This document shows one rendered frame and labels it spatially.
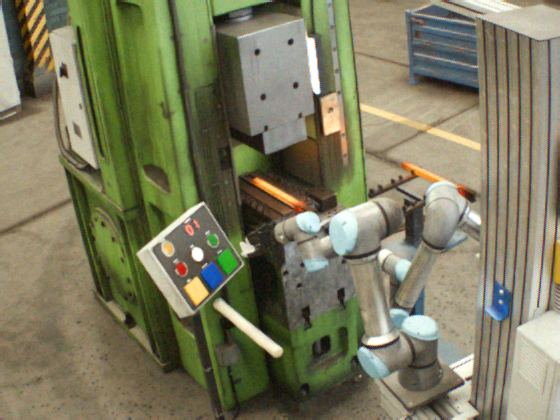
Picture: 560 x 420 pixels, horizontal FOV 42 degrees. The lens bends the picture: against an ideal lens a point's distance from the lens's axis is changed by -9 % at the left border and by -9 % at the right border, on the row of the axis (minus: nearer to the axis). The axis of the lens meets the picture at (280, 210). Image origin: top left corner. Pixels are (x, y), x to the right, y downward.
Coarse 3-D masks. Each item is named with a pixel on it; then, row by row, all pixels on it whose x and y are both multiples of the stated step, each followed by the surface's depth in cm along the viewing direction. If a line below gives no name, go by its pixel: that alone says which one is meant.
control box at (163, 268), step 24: (192, 216) 285; (168, 240) 274; (192, 240) 281; (144, 264) 272; (168, 264) 270; (192, 264) 278; (216, 264) 286; (240, 264) 294; (168, 288) 271; (216, 288) 282; (192, 312) 271
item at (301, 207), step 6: (258, 180) 344; (264, 186) 338; (270, 186) 338; (276, 192) 332; (282, 192) 332; (282, 198) 328; (288, 198) 326; (294, 204) 321; (300, 204) 320; (300, 210) 321; (306, 210) 315; (312, 210) 315
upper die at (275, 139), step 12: (300, 120) 307; (240, 132) 313; (264, 132) 299; (276, 132) 302; (288, 132) 306; (300, 132) 309; (252, 144) 309; (264, 144) 301; (276, 144) 305; (288, 144) 308
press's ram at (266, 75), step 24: (216, 24) 298; (240, 24) 293; (264, 24) 289; (288, 24) 288; (240, 48) 279; (264, 48) 285; (288, 48) 292; (240, 72) 285; (264, 72) 289; (288, 72) 296; (240, 96) 292; (264, 96) 294; (288, 96) 300; (312, 96) 306; (240, 120) 299; (264, 120) 297; (288, 120) 304
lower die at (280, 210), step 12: (240, 180) 350; (264, 180) 346; (276, 180) 345; (252, 192) 339; (264, 192) 337; (288, 192) 334; (252, 204) 331; (264, 204) 329; (276, 204) 327; (288, 204) 324; (312, 204) 326; (264, 216) 323; (276, 216) 320; (288, 216) 321
